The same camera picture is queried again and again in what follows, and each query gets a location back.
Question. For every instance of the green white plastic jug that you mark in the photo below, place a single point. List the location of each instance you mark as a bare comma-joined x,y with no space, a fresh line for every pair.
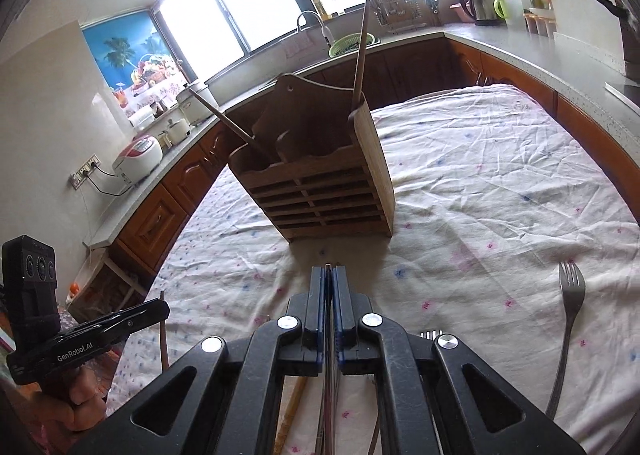
512,12

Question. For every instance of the large white rice cooker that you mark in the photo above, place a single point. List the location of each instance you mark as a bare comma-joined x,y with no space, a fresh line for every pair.
194,111

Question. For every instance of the red white rice cooker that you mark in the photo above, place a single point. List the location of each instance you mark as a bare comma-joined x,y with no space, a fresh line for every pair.
138,159

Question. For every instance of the wooden dish rack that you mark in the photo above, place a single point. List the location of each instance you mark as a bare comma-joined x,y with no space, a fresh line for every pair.
398,15

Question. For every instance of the person's left hand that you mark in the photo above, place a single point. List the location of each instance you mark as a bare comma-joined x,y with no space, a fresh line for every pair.
81,408

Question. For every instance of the floral white tablecloth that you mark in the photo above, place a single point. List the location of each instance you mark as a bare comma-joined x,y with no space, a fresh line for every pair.
491,196

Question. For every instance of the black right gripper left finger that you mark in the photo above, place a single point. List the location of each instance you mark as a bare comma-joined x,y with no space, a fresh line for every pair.
304,348

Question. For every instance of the steel fork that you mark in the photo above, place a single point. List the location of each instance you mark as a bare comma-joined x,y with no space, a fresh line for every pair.
433,334
573,291

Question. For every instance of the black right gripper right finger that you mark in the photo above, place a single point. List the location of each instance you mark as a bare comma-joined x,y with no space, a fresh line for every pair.
354,352

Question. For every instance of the small white cooker pot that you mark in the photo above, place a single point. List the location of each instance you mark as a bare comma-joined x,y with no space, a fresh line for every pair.
176,132

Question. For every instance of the white seasoning jar set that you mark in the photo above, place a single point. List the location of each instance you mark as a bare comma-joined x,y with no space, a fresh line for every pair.
543,25

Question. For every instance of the tropical fruit wall poster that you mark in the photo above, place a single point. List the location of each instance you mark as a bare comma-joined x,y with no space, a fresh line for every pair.
136,63

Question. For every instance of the wooden utensil holder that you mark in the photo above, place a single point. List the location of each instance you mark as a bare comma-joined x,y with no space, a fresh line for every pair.
321,171

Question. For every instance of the long wooden chopstick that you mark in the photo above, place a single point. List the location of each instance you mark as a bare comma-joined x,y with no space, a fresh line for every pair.
289,415

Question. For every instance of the chrome sink faucet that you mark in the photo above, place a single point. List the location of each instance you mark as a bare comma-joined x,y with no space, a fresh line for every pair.
313,20

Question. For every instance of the yellow dish soap bottle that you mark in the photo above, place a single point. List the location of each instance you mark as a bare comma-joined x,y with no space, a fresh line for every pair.
321,10

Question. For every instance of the wall power socket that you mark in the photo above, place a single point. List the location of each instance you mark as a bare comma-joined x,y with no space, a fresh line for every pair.
82,174

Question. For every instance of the green colander with vegetables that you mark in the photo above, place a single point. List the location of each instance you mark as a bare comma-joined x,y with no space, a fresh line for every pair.
345,44

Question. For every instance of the steel electric kettle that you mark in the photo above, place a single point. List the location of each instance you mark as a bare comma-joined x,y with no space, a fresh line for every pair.
481,11

